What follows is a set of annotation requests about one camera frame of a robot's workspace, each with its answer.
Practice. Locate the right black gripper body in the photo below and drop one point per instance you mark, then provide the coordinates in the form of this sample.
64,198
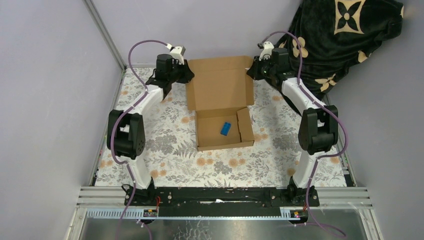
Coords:
262,69

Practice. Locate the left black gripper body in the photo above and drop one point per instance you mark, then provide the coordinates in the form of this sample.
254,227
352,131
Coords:
178,73

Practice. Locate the brown cardboard box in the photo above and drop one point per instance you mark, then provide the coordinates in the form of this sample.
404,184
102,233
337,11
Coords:
221,91

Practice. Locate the small blue block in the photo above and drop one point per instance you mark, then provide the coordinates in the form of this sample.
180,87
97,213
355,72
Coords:
225,128

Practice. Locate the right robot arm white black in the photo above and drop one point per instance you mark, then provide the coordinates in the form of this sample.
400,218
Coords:
318,130

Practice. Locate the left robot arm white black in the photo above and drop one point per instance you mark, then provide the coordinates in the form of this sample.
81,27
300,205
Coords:
126,138

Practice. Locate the black floral blanket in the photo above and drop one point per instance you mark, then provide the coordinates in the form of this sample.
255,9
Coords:
327,37

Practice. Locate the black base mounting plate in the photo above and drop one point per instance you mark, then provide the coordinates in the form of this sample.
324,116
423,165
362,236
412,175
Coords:
220,201

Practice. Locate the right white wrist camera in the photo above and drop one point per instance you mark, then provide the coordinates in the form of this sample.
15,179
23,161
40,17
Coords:
266,50

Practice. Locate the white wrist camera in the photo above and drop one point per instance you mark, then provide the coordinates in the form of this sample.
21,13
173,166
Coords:
266,50
177,53

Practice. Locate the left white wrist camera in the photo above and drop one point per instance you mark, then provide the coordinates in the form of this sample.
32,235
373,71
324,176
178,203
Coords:
177,53

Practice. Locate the aluminium frame rail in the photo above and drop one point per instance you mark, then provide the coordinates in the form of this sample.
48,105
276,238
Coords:
329,197

